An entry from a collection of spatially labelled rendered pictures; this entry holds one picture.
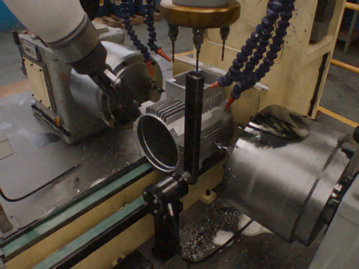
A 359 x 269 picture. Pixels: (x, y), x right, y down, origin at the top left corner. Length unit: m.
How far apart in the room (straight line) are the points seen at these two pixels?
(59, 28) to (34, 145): 0.75
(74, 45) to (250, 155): 0.37
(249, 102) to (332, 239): 0.40
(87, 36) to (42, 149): 0.70
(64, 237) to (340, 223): 0.59
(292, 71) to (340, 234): 0.46
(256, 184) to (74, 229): 0.44
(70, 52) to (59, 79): 0.49
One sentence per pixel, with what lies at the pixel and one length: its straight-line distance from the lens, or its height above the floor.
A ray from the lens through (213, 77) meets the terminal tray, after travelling 0.83.
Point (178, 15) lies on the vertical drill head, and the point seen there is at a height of 1.32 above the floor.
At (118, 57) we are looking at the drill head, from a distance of 0.90.
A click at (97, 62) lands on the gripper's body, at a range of 0.61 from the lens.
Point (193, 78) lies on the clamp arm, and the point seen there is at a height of 1.25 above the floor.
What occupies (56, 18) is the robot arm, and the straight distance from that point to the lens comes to 0.54.
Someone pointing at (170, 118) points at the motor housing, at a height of 1.10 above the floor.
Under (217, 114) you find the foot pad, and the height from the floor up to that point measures 1.07.
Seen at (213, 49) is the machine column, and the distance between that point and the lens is 0.97.
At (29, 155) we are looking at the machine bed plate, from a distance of 1.19.
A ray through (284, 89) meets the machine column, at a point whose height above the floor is 1.11.
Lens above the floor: 1.47
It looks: 35 degrees down
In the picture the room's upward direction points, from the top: 1 degrees clockwise
